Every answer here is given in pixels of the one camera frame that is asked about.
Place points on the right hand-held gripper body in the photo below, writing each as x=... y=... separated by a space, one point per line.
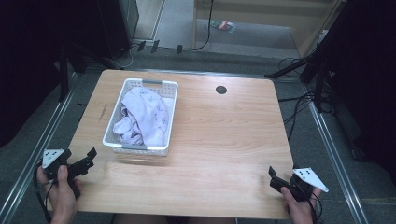
x=308 y=179

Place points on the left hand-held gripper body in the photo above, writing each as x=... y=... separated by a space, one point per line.
x=51 y=157

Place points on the white printed garment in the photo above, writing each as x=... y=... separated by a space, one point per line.
x=146 y=115

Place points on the white plastic basket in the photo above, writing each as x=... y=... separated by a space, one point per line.
x=167 y=90

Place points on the person's right hand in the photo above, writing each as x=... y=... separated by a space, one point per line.
x=299 y=210

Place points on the person's left hand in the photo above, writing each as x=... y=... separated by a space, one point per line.
x=60 y=197

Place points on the black metal stand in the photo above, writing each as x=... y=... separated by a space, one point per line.
x=63 y=74
x=317 y=77

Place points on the black round table grommet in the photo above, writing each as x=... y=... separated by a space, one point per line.
x=221 y=90

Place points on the black plug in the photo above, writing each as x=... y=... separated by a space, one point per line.
x=141 y=46
x=179 y=48

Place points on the black cabinet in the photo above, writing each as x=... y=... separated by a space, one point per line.
x=120 y=25

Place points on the colourful flat packet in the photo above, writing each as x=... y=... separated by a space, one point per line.
x=223 y=25

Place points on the metal floor rail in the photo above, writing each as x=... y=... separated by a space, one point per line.
x=336 y=161
x=34 y=155

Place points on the light wooden shelf frame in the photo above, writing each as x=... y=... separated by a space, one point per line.
x=308 y=34

